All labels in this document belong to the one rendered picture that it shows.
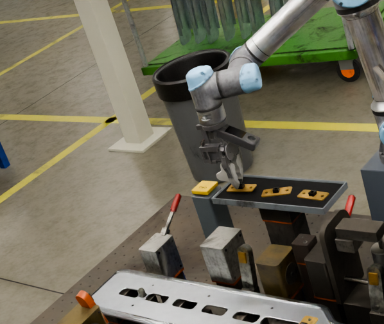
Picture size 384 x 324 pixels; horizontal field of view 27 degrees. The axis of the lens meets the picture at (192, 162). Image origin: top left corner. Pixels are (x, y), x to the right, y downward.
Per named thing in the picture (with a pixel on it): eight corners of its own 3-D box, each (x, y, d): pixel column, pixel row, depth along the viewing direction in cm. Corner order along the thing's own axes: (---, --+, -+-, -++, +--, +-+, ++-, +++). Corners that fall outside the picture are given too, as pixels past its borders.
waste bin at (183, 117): (170, 186, 518) (134, 83, 488) (214, 147, 550) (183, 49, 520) (232, 191, 485) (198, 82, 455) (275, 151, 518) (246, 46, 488)
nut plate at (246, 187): (226, 191, 230) (225, 188, 230) (231, 184, 233) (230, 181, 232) (252, 191, 226) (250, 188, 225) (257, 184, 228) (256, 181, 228)
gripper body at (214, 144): (216, 153, 232) (204, 116, 227) (242, 152, 227) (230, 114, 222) (204, 166, 226) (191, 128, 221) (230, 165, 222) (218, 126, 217)
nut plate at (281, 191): (261, 197, 223) (259, 193, 223) (263, 190, 226) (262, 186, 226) (289, 194, 220) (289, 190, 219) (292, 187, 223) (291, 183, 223)
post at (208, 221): (228, 313, 259) (189, 197, 241) (241, 299, 264) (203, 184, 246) (248, 317, 254) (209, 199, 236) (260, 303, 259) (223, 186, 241)
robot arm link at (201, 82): (212, 71, 211) (181, 78, 213) (223, 108, 215) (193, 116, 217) (215, 60, 218) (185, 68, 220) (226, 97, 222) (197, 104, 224)
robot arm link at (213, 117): (226, 99, 221) (214, 113, 215) (231, 114, 222) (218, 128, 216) (203, 101, 225) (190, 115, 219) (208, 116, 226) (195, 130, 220)
